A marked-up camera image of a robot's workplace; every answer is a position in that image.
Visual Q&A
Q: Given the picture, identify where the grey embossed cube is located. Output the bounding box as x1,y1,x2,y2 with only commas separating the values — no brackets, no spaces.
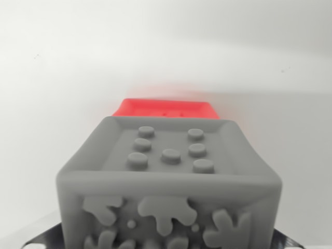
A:
56,116,283,249

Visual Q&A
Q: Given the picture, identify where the red cube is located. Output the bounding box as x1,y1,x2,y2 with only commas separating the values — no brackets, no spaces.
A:
112,98,220,120

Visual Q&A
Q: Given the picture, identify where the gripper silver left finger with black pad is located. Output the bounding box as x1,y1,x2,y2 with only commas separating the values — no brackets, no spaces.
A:
22,223,65,249

